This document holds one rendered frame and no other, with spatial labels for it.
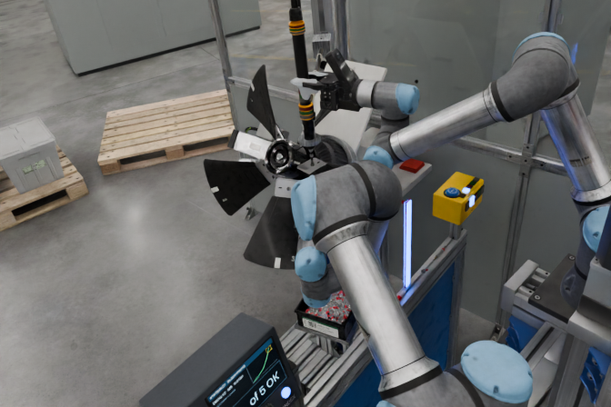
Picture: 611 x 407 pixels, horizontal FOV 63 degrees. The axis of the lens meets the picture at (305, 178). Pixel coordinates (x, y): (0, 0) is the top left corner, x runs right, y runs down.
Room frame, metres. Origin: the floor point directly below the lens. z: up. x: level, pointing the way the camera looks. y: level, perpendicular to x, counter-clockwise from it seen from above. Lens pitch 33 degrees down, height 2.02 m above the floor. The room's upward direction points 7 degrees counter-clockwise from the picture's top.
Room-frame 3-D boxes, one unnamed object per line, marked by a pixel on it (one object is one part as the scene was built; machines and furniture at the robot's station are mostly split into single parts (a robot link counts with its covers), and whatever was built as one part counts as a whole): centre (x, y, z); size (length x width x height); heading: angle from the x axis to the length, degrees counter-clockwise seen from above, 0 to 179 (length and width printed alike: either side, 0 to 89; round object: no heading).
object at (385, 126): (1.18, -0.25, 1.36); 0.11 x 0.08 x 0.11; 153
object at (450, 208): (1.30, -0.49, 1.02); 0.16 x 0.10 x 0.11; 135
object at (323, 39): (1.97, -0.13, 1.37); 0.10 x 0.07 x 0.09; 170
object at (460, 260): (1.33, -0.52, 0.39); 0.04 x 0.04 x 0.78; 45
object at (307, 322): (1.09, -0.04, 0.85); 0.22 x 0.17 x 0.07; 149
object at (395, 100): (1.19, -0.26, 1.46); 0.11 x 0.08 x 0.09; 55
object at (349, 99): (1.28, -0.13, 1.46); 0.12 x 0.08 x 0.09; 55
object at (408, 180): (1.82, -0.33, 0.85); 0.36 x 0.24 x 0.03; 45
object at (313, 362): (1.59, -0.07, 0.04); 0.62 x 0.45 x 0.08; 135
